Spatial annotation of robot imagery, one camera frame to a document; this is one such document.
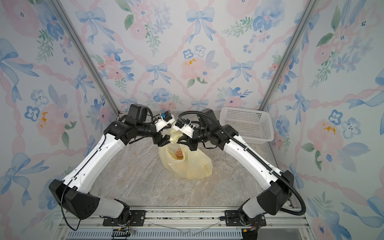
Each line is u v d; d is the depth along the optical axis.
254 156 0.45
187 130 0.60
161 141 0.63
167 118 0.59
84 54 0.85
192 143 0.60
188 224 0.73
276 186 0.40
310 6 0.69
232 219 0.74
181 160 0.71
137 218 0.73
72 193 0.39
